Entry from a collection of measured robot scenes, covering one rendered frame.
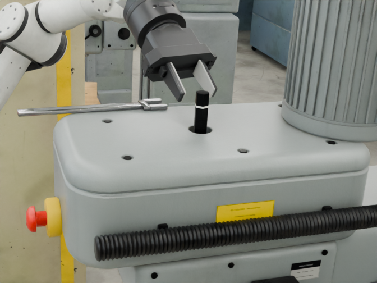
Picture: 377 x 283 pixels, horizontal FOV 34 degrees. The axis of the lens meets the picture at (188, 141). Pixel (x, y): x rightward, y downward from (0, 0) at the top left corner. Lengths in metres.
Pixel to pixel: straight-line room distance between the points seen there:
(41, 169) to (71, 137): 1.92
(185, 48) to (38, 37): 0.35
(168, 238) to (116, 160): 0.13
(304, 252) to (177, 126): 0.28
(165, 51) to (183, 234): 0.29
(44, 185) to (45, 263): 0.41
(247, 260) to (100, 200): 0.26
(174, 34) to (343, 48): 0.27
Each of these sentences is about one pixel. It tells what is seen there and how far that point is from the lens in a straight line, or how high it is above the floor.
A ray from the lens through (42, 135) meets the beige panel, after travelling 2.78.
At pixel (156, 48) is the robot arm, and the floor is 2.01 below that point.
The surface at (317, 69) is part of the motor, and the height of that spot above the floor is 1.99.
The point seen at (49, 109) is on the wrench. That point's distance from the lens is 1.02.
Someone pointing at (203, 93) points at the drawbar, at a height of 1.95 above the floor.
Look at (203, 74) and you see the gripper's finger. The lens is 0.99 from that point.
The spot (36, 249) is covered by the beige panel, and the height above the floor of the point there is 0.63.
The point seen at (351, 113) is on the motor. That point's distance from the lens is 0.98.
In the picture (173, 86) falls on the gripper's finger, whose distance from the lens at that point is 0.96.
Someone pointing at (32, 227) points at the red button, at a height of 1.76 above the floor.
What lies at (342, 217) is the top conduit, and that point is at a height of 1.80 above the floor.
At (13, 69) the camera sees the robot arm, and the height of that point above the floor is 1.89.
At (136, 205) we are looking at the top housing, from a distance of 0.85.
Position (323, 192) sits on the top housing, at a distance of 0.96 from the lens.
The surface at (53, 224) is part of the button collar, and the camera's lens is 0.96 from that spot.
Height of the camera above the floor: 2.24
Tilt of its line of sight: 22 degrees down
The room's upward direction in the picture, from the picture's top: 4 degrees clockwise
